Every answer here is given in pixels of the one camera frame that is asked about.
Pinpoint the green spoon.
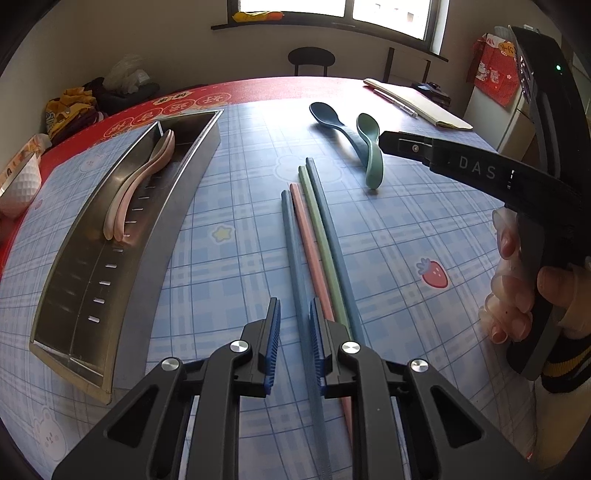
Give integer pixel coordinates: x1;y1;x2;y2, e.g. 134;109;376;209
356;113;384;190

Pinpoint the blue spoon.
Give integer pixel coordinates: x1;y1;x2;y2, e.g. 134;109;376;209
308;102;369;165

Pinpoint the blue chopstick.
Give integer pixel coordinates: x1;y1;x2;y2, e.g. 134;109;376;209
280;190;332;479
305;157;366;345

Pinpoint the steel utensil tray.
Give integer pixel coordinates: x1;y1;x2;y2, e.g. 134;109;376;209
30;110;222;404

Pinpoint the pink spoon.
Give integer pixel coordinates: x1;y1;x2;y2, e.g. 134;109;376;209
112;129;177;243

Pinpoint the beige spoon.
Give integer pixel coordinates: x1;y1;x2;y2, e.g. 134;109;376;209
102;134;170;241

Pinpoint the striped sleeve forearm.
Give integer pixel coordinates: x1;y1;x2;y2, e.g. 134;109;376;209
534;331;590;470

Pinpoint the right hand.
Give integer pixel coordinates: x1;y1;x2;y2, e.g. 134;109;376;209
479;207;590;344

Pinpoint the white notebook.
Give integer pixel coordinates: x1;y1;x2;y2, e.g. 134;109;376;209
363;78;473;131

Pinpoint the pen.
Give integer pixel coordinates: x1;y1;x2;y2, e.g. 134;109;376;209
373;89;419;118

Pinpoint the white refrigerator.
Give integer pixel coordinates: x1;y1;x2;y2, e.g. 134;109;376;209
464;34;541;160

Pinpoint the red cloth on fridge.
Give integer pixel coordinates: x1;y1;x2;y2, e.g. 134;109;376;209
467;34;520;107

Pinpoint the window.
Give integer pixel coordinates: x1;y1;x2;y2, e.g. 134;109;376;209
211;0;448;59

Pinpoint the blue plaid placemat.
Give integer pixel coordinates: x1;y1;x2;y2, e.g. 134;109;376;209
1;101;536;479

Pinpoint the black stool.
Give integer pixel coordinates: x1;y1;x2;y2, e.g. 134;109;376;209
287;46;335;77

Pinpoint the yellow item on sill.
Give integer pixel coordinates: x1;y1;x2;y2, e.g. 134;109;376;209
232;11;284;23

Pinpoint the red table mat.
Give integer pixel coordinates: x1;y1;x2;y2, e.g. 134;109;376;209
0;75;385;278

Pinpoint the white ceramic bowl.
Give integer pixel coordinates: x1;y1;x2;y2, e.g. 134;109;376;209
0;152;42;219

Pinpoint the white plastic bag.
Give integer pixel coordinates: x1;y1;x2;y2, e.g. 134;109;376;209
103;54;150;95

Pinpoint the yellow clothes pile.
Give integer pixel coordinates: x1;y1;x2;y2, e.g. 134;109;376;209
45;87;104;145

